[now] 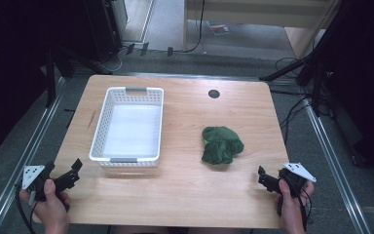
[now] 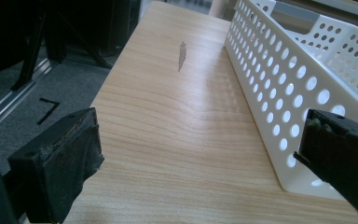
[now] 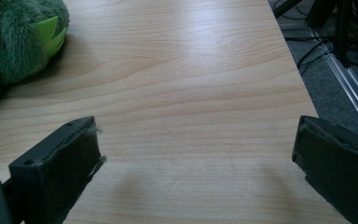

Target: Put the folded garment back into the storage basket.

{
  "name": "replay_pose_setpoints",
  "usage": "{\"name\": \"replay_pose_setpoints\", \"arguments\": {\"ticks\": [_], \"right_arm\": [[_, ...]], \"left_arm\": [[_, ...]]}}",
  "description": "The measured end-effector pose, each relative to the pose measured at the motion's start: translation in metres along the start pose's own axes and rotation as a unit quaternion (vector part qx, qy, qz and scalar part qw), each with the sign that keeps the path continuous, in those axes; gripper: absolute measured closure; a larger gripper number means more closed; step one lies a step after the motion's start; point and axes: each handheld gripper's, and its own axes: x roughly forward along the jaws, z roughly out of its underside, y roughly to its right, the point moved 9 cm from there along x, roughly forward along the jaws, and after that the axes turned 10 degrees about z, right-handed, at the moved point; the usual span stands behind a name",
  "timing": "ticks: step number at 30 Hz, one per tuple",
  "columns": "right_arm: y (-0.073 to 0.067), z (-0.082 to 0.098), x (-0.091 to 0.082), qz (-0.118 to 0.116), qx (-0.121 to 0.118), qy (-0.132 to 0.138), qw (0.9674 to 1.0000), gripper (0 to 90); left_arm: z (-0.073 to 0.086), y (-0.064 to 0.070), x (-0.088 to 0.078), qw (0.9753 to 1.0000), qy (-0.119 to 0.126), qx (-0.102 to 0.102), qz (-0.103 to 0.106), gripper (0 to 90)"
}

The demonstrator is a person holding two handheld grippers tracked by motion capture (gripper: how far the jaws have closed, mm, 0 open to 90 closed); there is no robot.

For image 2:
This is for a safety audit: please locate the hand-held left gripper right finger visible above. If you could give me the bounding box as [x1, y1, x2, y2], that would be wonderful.
[293, 108, 358, 224]

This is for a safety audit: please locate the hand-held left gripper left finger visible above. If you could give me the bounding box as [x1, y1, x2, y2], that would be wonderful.
[7, 106, 105, 224]

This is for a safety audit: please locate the black tripod stand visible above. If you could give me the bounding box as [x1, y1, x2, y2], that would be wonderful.
[9, 0, 115, 91]

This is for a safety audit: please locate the white perforated plastic basket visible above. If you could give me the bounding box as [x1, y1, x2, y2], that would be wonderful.
[224, 0, 358, 202]

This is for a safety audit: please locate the metal floor rail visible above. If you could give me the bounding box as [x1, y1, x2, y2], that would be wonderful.
[0, 57, 60, 142]

